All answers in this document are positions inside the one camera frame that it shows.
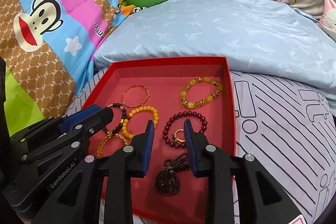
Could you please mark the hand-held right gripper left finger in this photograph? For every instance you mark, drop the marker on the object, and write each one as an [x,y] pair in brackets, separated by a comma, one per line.
[147,148]

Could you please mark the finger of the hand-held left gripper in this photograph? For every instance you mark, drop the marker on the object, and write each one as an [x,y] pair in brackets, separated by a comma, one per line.
[101,117]
[78,115]

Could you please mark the pink cartoon face pillow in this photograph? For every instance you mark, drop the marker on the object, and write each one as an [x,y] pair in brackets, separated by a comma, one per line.
[329,19]

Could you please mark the light blue pillow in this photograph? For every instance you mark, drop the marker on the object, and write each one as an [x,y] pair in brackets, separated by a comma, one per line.
[210,29]

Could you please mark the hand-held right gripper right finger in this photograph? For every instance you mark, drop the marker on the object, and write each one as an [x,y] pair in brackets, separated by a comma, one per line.
[190,150]

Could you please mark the red cardboard box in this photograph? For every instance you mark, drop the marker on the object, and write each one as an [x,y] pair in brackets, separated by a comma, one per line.
[162,78]

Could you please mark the thin gold bangle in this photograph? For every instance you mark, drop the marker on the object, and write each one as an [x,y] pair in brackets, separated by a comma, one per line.
[147,98]

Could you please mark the gold hoop earring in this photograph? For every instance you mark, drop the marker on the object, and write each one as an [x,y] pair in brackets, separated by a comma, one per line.
[179,138]

